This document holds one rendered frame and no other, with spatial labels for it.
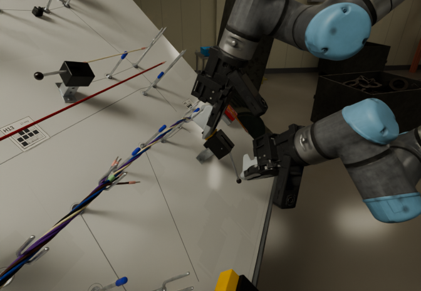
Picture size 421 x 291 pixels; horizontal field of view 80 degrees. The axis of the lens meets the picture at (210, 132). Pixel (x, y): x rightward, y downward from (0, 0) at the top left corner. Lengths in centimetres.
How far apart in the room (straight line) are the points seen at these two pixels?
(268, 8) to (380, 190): 36
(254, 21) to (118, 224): 43
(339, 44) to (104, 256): 46
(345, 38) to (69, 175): 46
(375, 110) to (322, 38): 13
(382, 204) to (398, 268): 160
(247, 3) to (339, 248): 174
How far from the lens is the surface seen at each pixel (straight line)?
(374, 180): 47
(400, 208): 48
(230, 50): 53
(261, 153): 58
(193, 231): 56
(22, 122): 50
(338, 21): 40
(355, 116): 44
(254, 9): 51
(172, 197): 56
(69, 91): 55
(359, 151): 45
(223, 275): 48
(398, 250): 218
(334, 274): 186
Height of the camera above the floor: 142
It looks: 27 degrees down
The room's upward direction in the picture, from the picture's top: straight up
